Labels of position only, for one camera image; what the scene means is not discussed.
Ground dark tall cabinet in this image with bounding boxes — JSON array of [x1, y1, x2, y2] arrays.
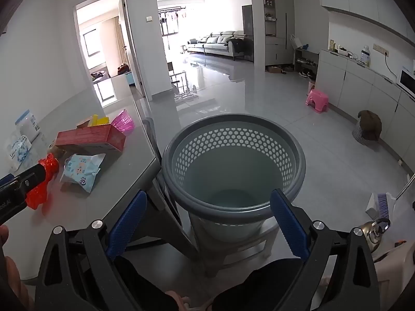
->
[[243, 5, 254, 62]]

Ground white shelving cabinet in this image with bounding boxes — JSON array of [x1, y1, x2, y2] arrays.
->
[[261, 0, 295, 67]]

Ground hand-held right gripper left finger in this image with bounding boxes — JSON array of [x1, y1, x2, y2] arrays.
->
[[34, 189, 150, 311]]

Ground grey perforated plastic basket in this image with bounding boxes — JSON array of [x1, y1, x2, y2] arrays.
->
[[161, 113, 307, 243]]

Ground white room door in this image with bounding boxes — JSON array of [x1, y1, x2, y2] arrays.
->
[[118, 0, 145, 98]]

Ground person's left hand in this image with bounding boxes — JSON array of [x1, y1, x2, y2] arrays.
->
[[0, 225, 34, 311]]

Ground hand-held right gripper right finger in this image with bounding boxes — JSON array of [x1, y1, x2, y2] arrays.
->
[[270, 188, 381, 311]]

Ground wire mesh bin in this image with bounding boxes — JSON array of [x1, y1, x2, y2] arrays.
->
[[352, 123, 377, 145]]

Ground white microwave oven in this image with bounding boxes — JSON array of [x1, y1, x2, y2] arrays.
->
[[397, 66, 415, 99]]

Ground pink plastic stool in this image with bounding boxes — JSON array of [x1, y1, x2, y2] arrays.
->
[[305, 89, 329, 114]]

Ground steel kettle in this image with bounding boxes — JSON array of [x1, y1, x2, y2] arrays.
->
[[360, 218, 391, 254]]

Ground dark jacket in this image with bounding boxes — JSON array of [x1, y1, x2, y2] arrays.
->
[[229, 38, 244, 56]]

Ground blue and white wipes packet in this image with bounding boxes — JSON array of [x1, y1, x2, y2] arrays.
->
[[60, 153, 107, 195]]

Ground white sideboard cabinet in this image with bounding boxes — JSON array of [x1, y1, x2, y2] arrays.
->
[[316, 49, 415, 175]]

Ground red plastic wrapper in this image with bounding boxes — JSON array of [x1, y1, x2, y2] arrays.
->
[[25, 154, 60, 210]]

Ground red and white carton box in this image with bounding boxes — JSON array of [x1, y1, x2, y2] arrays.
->
[[54, 125, 127, 153]]

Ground beige plastic chair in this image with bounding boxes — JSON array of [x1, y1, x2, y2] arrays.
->
[[373, 240, 415, 299]]

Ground shoe rack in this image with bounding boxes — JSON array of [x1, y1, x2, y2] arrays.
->
[[293, 47, 321, 78]]

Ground black power cable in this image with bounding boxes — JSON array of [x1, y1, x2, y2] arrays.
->
[[384, 52, 399, 83]]

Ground white canister with blue lid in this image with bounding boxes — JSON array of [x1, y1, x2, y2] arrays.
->
[[15, 109, 41, 143]]

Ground light grey sofa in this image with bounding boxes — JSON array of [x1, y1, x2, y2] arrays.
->
[[186, 31, 253, 60]]

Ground brown cloth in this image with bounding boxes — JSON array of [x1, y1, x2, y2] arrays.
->
[[357, 110, 382, 141]]

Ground blue patterned tissue pack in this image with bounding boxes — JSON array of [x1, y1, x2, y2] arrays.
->
[[5, 134, 33, 172]]

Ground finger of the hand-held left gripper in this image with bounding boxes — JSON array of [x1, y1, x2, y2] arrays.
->
[[0, 165, 46, 198]]

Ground broom with dustpan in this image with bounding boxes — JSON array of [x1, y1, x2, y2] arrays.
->
[[366, 173, 415, 221]]

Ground grey plastic stool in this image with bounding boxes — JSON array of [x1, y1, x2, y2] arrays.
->
[[180, 220, 281, 279]]

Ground clothes drying rack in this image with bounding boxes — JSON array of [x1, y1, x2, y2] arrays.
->
[[158, 6, 189, 37]]

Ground person's black pants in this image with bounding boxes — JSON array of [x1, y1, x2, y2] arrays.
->
[[118, 256, 307, 311]]

